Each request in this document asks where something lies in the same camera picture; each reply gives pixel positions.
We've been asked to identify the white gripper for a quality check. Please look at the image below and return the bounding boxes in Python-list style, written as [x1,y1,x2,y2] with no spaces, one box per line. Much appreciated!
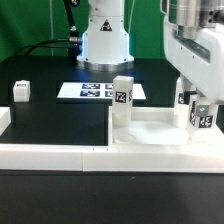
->
[160,0,224,117]

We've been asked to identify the white square table top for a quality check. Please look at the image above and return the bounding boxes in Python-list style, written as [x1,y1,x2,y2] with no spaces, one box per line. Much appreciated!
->
[108,107,224,157]

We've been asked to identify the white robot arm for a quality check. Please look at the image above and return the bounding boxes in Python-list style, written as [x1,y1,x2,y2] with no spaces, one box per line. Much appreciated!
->
[78,0,224,105]

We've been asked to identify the white marker sheet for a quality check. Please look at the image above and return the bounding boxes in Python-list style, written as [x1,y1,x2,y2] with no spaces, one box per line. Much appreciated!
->
[57,82,147,100]

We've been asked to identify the white U-shaped fence wall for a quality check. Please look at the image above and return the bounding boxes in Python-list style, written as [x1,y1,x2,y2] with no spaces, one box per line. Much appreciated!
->
[0,106,224,174]

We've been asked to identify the black cables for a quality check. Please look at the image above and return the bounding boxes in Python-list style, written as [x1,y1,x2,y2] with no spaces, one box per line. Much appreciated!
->
[13,37,83,57]

